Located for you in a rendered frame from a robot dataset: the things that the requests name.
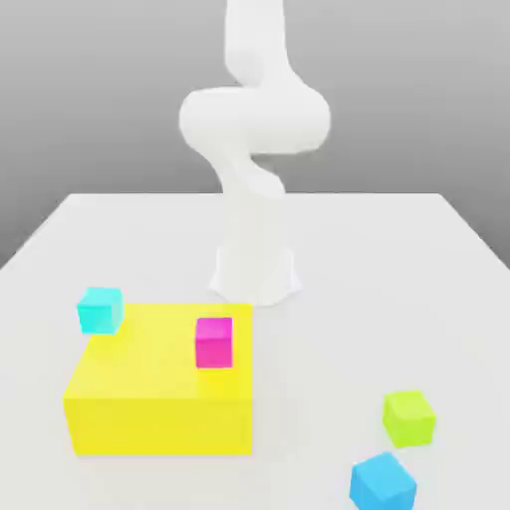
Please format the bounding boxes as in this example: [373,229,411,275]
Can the small magenta cube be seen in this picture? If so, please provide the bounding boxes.
[194,316,234,370]

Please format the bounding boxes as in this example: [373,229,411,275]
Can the small cyan cube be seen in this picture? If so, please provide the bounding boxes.
[76,286,126,336]

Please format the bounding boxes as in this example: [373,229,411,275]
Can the small lime green cube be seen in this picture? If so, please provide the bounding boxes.
[382,389,438,449]

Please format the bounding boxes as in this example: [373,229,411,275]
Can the small blue cube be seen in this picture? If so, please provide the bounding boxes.
[349,451,418,510]

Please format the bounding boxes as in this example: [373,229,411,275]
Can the large yellow box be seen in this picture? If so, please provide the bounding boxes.
[62,302,254,457]

